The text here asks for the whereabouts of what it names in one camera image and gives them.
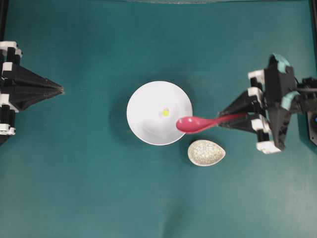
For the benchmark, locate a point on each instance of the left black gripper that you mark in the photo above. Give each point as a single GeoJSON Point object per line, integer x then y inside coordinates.
{"type": "Point", "coordinates": [14, 99]}

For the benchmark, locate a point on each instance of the black frame post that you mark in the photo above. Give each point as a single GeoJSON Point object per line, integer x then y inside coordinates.
{"type": "Point", "coordinates": [3, 17]}
{"type": "Point", "coordinates": [313, 12]}

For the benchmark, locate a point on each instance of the white round bowl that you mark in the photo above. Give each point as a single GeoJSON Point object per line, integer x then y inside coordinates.
{"type": "Point", "coordinates": [144, 112]}

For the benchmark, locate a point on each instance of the speckled teardrop ceramic dish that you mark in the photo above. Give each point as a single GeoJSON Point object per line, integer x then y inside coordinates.
{"type": "Point", "coordinates": [205, 153]}

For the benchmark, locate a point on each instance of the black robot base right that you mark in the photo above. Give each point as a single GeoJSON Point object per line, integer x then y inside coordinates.
{"type": "Point", "coordinates": [308, 128]}

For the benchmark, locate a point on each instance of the black frame post left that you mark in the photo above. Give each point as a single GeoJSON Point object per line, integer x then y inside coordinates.
{"type": "Point", "coordinates": [3, 17]}

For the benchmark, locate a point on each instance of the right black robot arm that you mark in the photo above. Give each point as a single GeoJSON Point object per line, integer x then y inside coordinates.
{"type": "Point", "coordinates": [306, 99]}

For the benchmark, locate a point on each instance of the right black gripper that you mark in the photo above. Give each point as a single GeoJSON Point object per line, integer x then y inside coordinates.
{"type": "Point", "coordinates": [269, 97]}

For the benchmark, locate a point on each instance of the black frame post right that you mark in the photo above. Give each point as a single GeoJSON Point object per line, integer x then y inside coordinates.
{"type": "Point", "coordinates": [313, 12]}

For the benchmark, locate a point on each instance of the yellow hexagonal prism block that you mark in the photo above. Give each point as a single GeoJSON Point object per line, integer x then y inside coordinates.
{"type": "Point", "coordinates": [165, 112]}

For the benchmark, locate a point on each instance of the red plastic spoon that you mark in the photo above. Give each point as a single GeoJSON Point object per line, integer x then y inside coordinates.
{"type": "Point", "coordinates": [192, 125]}

